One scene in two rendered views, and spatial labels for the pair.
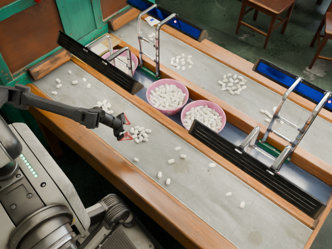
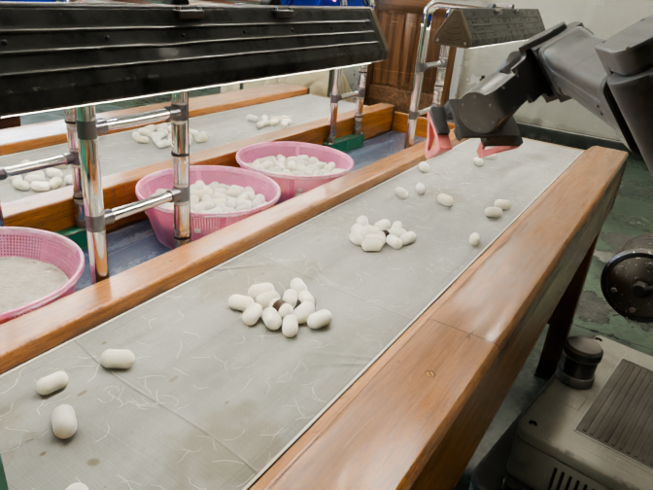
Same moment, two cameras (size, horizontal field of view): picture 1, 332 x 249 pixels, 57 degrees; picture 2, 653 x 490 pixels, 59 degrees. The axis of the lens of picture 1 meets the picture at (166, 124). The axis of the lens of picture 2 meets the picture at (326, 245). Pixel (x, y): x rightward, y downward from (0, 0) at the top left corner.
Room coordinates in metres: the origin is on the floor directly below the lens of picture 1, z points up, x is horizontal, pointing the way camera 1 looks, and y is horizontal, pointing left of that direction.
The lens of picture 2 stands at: (1.26, 1.05, 1.15)
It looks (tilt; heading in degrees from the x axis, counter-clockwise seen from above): 25 degrees down; 261
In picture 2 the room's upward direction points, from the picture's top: 5 degrees clockwise
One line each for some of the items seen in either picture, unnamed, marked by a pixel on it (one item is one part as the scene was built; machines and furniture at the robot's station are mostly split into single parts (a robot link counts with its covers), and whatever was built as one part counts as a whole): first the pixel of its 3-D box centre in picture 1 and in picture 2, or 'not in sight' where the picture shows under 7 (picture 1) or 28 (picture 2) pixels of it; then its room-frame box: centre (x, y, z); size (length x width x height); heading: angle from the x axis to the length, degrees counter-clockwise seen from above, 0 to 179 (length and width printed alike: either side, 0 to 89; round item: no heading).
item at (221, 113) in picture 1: (202, 121); (293, 177); (1.14, -0.22, 0.72); 0.27 x 0.27 x 0.10
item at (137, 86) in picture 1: (96, 59); (229, 41); (1.27, 0.38, 1.08); 0.62 x 0.08 x 0.07; 50
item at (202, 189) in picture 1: (150, 145); (407, 229); (0.95, 0.08, 0.73); 1.81 x 0.30 x 0.02; 50
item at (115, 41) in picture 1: (97, 48); not in sight; (1.74, 0.50, 0.77); 0.33 x 0.15 x 0.01; 140
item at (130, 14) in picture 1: (125, 17); not in sight; (2.03, 0.33, 0.83); 0.30 x 0.06 x 0.07; 140
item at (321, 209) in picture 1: (252, 162); (500, 24); (0.65, -0.37, 1.08); 0.62 x 0.08 x 0.07; 50
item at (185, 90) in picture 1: (167, 99); (209, 210); (1.32, 0.00, 0.72); 0.27 x 0.27 x 0.10
